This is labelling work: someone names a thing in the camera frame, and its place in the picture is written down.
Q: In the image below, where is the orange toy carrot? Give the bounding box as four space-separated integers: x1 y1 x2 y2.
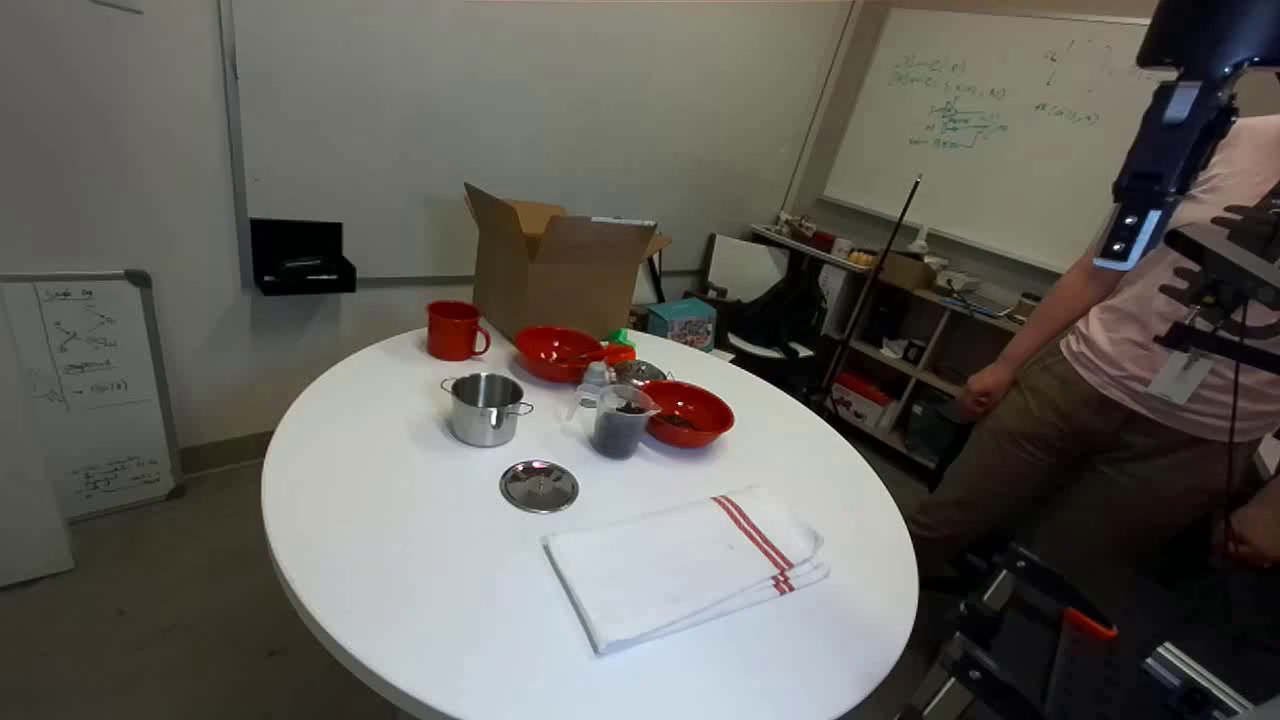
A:
599 325 640 377

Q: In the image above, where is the small clear shaker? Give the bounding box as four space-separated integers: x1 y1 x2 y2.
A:
576 364 617 411

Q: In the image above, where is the teal box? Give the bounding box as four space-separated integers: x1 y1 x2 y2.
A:
643 296 722 352

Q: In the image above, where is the red bowl with coffee beans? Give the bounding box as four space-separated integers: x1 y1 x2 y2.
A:
637 377 739 452

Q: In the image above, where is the empty red bowl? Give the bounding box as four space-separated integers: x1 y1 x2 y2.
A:
513 325 609 389

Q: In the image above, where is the open cardboard box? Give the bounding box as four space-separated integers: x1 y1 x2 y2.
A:
461 181 670 346

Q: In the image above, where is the black chair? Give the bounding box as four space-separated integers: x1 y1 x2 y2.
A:
697 231 836 389

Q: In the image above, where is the small steel dish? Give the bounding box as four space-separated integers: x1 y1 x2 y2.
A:
497 456 584 516

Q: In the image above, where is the small steel pot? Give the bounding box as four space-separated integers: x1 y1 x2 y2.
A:
442 369 535 452

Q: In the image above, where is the red mug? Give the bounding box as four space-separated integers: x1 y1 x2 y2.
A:
425 296 497 364

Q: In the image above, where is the white towel with red stripes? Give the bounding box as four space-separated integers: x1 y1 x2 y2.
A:
540 486 833 661

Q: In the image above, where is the thin black pole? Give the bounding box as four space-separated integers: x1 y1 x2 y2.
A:
811 176 928 406

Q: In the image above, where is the low storage shelf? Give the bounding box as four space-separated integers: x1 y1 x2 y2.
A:
754 216 1036 486

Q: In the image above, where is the black open case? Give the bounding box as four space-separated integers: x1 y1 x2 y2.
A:
245 216 361 302

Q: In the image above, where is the person in pink shirt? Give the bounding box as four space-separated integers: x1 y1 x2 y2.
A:
924 113 1280 577

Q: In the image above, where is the framed whiteboard with drawings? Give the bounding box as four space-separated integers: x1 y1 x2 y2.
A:
0 270 189 523

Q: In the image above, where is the white id badge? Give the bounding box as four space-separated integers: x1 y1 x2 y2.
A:
1148 348 1222 408

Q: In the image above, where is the large wall whiteboard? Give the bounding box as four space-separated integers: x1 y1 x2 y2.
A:
815 4 1175 275

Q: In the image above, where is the grey vertical wall rail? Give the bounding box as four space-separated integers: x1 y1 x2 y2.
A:
211 0 258 291

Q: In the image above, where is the black metal cart frame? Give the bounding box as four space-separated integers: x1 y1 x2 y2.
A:
915 546 1280 720

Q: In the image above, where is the black camera rig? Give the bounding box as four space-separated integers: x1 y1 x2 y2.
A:
1154 186 1280 394

